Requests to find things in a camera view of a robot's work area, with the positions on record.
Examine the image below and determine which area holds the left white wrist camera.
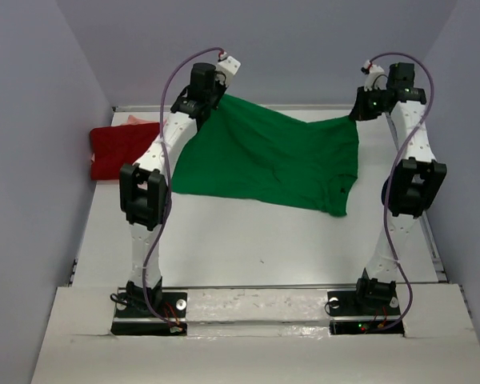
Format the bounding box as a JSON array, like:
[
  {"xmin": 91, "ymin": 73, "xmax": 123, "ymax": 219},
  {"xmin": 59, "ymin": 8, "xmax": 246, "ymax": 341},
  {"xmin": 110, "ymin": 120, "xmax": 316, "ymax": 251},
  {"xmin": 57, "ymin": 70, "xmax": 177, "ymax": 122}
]
[{"xmin": 216, "ymin": 54, "xmax": 241, "ymax": 87}]

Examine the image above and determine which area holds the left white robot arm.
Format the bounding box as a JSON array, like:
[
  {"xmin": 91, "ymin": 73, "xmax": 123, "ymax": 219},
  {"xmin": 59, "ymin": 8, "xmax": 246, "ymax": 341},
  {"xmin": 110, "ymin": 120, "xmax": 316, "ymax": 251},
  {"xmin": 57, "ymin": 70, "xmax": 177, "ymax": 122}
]
[{"xmin": 118, "ymin": 60, "xmax": 239, "ymax": 316}]

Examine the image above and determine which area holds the red folded t shirt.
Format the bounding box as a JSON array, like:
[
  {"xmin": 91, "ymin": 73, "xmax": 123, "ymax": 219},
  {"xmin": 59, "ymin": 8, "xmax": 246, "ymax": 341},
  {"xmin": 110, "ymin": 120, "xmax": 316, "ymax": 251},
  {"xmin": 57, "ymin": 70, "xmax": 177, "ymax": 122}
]
[{"xmin": 90, "ymin": 122, "xmax": 160, "ymax": 181}]

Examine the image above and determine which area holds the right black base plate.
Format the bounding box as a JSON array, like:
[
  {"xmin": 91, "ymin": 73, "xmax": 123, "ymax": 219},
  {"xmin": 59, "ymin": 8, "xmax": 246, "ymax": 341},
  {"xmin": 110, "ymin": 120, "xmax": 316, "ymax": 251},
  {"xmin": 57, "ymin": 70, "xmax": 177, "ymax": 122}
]
[{"xmin": 324, "ymin": 290, "xmax": 404, "ymax": 336}]

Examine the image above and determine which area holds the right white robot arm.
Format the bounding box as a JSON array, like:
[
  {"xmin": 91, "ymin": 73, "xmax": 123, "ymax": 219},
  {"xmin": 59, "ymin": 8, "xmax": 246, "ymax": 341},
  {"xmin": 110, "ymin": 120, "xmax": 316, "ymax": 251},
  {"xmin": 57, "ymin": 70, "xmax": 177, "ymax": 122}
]
[{"xmin": 349, "ymin": 61, "xmax": 447, "ymax": 314}]

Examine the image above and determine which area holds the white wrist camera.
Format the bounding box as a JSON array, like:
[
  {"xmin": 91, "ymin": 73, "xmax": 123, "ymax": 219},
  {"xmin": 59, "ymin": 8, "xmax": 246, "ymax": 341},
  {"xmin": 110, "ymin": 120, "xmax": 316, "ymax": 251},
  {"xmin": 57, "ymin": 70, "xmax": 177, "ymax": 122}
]
[
  {"xmin": 216, "ymin": 54, "xmax": 241, "ymax": 87},
  {"xmin": 361, "ymin": 60, "xmax": 386, "ymax": 91}
]

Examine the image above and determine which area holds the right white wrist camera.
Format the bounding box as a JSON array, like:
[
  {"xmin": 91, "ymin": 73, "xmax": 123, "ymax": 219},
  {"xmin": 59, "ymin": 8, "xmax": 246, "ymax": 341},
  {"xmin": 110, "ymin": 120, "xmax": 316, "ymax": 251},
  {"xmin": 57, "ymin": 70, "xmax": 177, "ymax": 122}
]
[{"xmin": 361, "ymin": 60, "xmax": 386, "ymax": 91}]

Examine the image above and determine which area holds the green t shirt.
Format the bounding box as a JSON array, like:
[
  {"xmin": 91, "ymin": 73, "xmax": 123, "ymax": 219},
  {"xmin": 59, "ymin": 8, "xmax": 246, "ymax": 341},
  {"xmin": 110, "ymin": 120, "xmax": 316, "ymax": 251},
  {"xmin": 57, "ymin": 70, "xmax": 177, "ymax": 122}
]
[{"xmin": 172, "ymin": 95, "xmax": 359, "ymax": 218}]

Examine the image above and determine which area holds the pink folded t shirt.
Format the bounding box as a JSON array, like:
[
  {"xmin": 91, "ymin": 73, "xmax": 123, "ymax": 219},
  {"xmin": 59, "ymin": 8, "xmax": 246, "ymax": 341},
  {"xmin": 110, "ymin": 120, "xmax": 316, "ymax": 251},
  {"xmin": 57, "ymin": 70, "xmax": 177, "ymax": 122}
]
[{"xmin": 125, "ymin": 115, "xmax": 158, "ymax": 125}]

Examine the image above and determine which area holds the aluminium table rail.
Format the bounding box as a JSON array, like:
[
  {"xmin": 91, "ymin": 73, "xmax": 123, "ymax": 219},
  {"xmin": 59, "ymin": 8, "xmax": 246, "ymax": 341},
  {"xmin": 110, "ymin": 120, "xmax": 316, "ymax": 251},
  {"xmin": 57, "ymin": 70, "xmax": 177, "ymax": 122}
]
[{"xmin": 112, "ymin": 104, "xmax": 353, "ymax": 113}]

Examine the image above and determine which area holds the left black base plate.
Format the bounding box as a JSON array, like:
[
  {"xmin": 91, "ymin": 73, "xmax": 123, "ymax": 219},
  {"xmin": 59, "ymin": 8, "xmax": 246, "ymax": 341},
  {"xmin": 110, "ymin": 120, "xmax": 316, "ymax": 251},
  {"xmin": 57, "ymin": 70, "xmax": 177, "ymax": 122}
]
[{"xmin": 110, "ymin": 290, "xmax": 188, "ymax": 337}]

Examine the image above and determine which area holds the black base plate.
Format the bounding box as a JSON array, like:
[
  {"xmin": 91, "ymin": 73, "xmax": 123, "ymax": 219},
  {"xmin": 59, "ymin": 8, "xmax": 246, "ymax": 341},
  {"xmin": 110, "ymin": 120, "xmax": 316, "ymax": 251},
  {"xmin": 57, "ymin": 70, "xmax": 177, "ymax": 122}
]
[
  {"xmin": 110, "ymin": 290, "xmax": 188, "ymax": 337},
  {"xmin": 324, "ymin": 290, "xmax": 404, "ymax": 336}
]

